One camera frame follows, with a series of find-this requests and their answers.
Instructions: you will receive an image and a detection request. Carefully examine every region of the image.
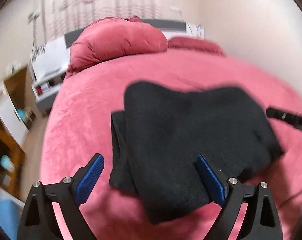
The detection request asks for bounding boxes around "patterned white curtain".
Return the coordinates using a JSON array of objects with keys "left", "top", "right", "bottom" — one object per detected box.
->
[{"left": 42, "top": 0, "right": 164, "bottom": 37}]

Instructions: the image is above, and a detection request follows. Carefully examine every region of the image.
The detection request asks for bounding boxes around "white cable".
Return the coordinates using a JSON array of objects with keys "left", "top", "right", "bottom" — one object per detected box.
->
[{"left": 180, "top": 11, "right": 194, "bottom": 34}]

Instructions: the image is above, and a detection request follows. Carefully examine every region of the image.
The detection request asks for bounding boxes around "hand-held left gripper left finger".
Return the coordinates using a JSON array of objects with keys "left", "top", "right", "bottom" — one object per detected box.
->
[{"left": 16, "top": 153, "right": 105, "bottom": 240}]

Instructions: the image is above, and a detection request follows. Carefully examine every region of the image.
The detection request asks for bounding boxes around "hanging grey cable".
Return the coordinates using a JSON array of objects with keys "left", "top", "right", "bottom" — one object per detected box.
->
[{"left": 31, "top": 21, "right": 39, "bottom": 55}]

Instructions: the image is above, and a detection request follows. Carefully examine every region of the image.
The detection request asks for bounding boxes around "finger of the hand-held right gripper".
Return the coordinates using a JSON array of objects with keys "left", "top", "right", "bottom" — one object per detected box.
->
[{"left": 266, "top": 107, "right": 302, "bottom": 133}]

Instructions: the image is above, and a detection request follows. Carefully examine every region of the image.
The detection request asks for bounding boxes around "wooden desk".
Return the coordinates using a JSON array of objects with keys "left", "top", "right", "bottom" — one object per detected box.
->
[{"left": 0, "top": 110, "right": 26, "bottom": 200}]

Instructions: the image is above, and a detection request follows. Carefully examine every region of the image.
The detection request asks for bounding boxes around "bed with pink sheet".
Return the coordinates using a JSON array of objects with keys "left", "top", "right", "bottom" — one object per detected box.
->
[{"left": 39, "top": 37, "right": 302, "bottom": 240}]

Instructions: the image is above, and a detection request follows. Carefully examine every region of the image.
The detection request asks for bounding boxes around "black knit garment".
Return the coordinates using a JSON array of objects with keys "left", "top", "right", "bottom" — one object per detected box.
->
[{"left": 109, "top": 80, "right": 284, "bottom": 225}]

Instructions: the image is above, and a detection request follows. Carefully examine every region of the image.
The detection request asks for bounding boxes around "blue cloth on chair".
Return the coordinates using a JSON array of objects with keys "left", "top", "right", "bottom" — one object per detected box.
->
[{"left": 0, "top": 197, "right": 19, "bottom": 240}]

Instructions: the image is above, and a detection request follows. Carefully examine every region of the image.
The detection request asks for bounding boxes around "wooden cabinet with white doors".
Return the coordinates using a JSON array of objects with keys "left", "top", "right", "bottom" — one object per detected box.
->
[{"left": 0, "top": 66, "right": 39, "bottom": 133}]

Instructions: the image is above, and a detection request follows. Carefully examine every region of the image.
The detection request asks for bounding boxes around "large pink pillow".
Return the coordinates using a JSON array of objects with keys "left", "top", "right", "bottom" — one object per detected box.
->
[{"left": 66, "top": 16, "right": 168, "bottom": 74}]

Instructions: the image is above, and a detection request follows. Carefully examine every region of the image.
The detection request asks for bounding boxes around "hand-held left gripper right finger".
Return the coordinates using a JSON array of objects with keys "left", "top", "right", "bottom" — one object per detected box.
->
[{"left": 195, "top": 154, "right": 283, "bottom": 240}]

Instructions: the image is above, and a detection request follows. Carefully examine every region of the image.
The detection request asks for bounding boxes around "white teal mug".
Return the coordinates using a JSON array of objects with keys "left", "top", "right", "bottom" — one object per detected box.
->
[{"left": 0, "top": 155, "right": 12, "bottom": 168}]

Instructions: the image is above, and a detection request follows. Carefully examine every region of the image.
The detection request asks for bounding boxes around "grey white headboard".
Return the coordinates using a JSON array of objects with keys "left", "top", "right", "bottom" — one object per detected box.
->
[{"left": 64, "top": 19, "right": 189, "bottom": 48}]

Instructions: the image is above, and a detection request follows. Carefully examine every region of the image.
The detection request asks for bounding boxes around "white grey nightstand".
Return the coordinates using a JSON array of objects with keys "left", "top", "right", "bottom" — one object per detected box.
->
[{"left": 31, "top": 71, "right": 66, "bottom": 117}]

